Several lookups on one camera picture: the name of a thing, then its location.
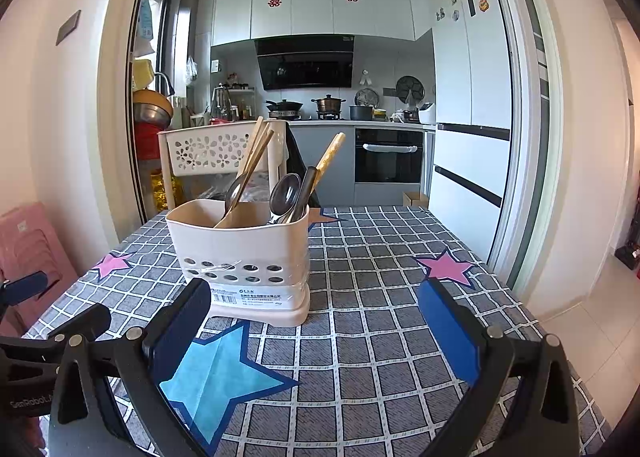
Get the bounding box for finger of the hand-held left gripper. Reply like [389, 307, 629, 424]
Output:
[0, 271, 49, 319]
[0, 304, 111, 384]

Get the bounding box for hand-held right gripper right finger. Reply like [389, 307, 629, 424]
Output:
[417, 278, 583, 457]

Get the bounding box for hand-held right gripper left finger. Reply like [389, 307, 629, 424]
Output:
[47, 278, 213, 457]

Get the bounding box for beige plastic utensil holder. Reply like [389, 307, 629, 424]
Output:
[165, 200, 312, 326]

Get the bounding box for black chopstick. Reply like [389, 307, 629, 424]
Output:
[289, 166, 321, 224]

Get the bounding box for orange patterned wooden chopstick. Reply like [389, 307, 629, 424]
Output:
[314, 133, 347, 190]

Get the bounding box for grey checked tablecloth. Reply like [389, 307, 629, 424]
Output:
[22, 206, 612, 457]

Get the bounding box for gold foil package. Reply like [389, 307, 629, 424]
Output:
[144, 171, 177, 214]

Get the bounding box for beige flower-cut basket cart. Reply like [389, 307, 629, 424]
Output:
[158, 119, 289, 212]

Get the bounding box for black built-in oven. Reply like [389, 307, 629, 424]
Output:
[354, 128, 425, 184]

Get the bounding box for red bucket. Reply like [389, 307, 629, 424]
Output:
[133, 123, 164, 164]

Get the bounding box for grey kitchen counter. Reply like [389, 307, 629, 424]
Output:
[287, 118, 437, 208]

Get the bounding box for black plastic bag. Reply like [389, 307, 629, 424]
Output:
[285, 129, 322, 208]

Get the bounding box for steel basin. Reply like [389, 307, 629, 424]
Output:
[134, 104, 173, 131]

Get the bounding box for glass kettle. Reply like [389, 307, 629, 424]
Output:
[211, 84, 232, 120]

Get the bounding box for white spice rack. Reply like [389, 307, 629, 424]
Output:
[227, 82, 256, 120]

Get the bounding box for black wok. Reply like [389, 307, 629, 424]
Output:
[265, 99, 305, 114]

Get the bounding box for white refrigerator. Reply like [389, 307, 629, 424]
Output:
[429, 0, 514, 264]

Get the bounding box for round black rack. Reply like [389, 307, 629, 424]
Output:
[396, 76, 425, 103]

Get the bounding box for steel pot on stove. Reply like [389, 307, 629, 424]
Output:
[311, 94, 347, 116]

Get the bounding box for black range hood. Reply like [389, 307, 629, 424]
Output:
[253, 35, 356, 92]

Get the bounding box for white upper cabinets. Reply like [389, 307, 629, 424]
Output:
[211, 0, 434, 48]

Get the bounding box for white sliding door frame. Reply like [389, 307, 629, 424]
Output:
[499, 0, 557, 284]

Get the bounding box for grey wall switch plate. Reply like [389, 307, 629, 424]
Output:
[56, 10, 82, 46]

